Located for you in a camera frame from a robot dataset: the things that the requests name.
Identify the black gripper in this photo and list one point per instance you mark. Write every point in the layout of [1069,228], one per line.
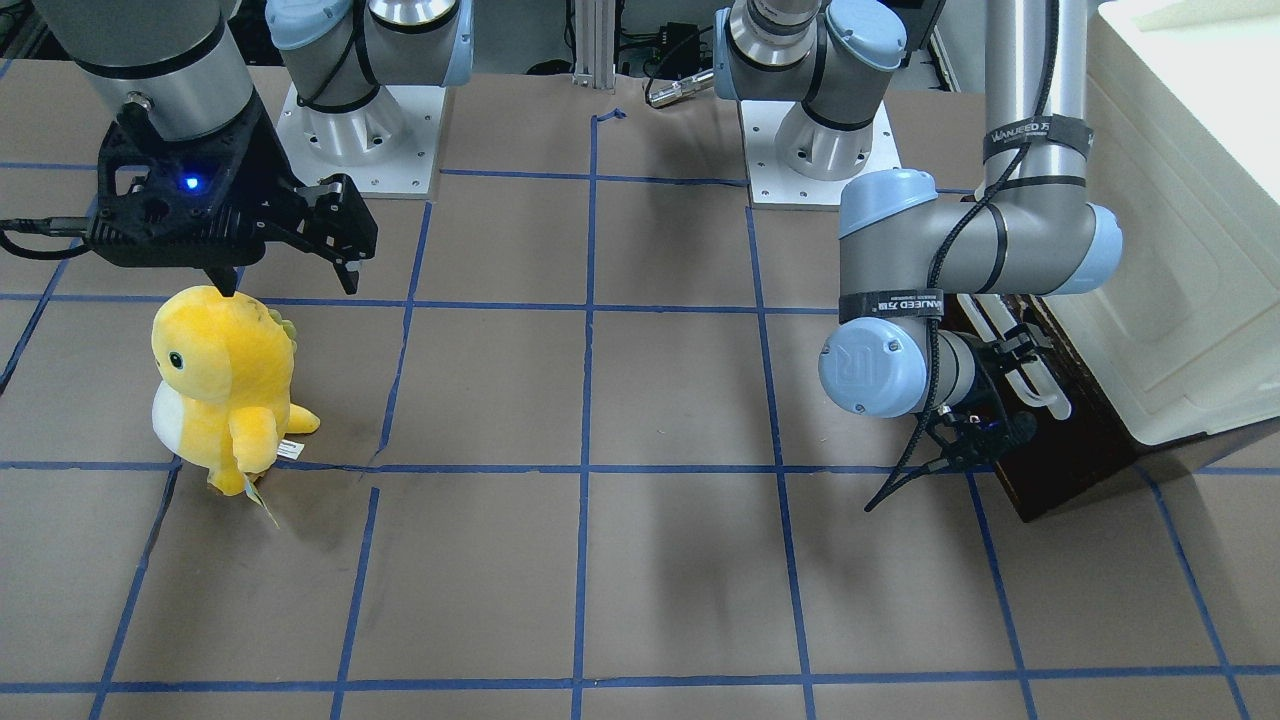
[268,166]

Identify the dark wooden drawer cabinet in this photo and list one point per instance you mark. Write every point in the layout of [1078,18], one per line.
[1080,440]

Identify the white appliance box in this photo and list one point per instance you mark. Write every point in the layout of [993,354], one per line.
[1182,97]

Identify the yellow plush toy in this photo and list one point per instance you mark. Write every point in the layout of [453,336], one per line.
[224,402]

